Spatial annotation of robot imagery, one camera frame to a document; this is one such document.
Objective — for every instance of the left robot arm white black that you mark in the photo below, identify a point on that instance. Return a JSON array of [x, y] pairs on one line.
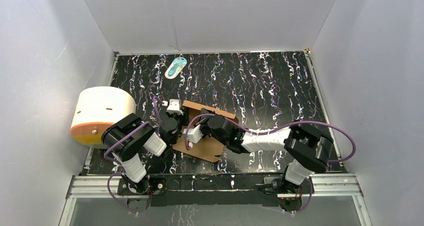
[[127, 138]]

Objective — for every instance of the brown cardboard box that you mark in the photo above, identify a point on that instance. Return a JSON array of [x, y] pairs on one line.
[[204, 146]]

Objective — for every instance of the white orange round container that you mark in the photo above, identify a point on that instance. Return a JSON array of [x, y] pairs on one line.
[[97, 109]]

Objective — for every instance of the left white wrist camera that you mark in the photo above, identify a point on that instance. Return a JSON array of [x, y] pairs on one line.
[[173, 106]]

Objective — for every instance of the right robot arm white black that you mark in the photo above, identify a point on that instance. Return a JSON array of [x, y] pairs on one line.
[[310, 147]]

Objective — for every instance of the aluminium front rail frame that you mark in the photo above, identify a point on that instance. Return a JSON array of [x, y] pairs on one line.
[[216, 189]]

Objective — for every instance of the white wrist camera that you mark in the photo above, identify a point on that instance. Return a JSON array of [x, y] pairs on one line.
[[192, 136], [173, 106]]

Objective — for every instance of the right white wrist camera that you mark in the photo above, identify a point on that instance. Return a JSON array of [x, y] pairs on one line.
[[192, 136]]

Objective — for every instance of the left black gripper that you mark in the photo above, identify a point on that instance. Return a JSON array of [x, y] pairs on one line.
[[178, 119]]

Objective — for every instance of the blue white blister package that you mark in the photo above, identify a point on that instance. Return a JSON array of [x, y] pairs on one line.
[[175, 67]]

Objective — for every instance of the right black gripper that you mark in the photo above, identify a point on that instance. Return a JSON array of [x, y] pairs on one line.
[[203, 121]]

